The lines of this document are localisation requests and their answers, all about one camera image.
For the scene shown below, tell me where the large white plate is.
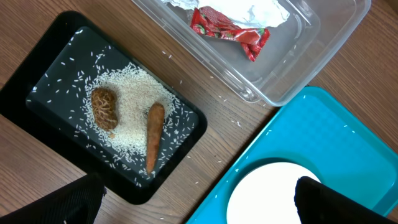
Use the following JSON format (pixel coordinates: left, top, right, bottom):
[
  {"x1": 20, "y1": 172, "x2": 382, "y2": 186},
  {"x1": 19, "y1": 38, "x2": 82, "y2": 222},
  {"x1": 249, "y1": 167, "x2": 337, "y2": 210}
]
[{"x1": 226, "y1": 162, "x2": 319, "y2": 224}]

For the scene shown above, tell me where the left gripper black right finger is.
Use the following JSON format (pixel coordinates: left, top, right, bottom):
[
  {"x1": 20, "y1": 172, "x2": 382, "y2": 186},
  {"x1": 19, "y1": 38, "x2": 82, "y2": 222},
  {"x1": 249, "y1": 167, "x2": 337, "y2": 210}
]
[{"x1": 294, "y1": 176, "x2": 396, "y2": 224}]

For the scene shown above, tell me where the orange carrot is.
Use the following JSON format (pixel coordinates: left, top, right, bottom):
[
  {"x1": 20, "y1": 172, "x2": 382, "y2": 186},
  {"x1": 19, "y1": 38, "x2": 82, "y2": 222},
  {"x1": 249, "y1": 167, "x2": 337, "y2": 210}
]
[{"x1": 146, "y1": 102, "x2": 165, "y2": 174}]

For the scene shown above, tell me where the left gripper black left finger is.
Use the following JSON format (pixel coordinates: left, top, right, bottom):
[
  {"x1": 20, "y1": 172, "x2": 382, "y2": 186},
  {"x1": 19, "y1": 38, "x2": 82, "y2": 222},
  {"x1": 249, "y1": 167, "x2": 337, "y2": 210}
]
[{"x1": 1, "y1": 174, "x2": 106, "y2": 224}]

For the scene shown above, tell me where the red snack wrapper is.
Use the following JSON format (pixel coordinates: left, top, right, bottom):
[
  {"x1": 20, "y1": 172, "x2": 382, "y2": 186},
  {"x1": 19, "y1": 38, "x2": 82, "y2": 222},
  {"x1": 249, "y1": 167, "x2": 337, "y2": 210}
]
[{"x1": 190, "y1": 6, "x2": 271, "y2": 62}]

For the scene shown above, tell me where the pile of white rice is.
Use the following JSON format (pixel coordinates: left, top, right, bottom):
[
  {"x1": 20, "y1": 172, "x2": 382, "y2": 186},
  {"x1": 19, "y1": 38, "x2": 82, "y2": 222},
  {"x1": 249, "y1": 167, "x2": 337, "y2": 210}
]
[{"x1": 82, "y1": 63, "x2": 180, "y2": 156}]

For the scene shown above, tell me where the teal plastic tray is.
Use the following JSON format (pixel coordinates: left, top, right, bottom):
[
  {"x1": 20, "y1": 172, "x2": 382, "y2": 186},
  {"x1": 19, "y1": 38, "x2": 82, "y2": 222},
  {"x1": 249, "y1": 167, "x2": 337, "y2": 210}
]
[{"x1": 189, "y1": 86, "x2": 397, "y2": 223}]

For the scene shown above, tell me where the clear plastic storage bin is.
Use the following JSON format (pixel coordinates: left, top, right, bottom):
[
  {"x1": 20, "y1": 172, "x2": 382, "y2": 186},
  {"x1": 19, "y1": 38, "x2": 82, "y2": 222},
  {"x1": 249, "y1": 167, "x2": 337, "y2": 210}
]
[{"x1": 135, "y1": 0, "x2": 371, "y2": 106}]

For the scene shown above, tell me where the white napkin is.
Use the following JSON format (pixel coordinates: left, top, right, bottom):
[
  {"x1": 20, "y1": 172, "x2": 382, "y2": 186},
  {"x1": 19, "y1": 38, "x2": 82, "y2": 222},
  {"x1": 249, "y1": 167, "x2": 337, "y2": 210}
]
[{"x1": 162, "y1": 0, "x2": 290, "y2": 29}]

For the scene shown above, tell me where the black plastic tray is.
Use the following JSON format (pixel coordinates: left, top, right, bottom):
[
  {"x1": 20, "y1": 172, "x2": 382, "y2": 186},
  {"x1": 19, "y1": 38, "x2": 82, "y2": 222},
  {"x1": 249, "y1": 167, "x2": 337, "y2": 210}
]
[{"x1": 1, "y1": 11, "x2": 207, "y2": 205}]

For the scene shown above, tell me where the brown patterned food piece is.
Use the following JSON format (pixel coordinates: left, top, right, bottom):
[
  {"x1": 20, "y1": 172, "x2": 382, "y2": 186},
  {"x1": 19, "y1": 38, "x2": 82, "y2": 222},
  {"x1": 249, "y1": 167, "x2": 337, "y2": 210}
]
[{"x1": 91, "y1": 88, "x2": 118, "y2": 131}]

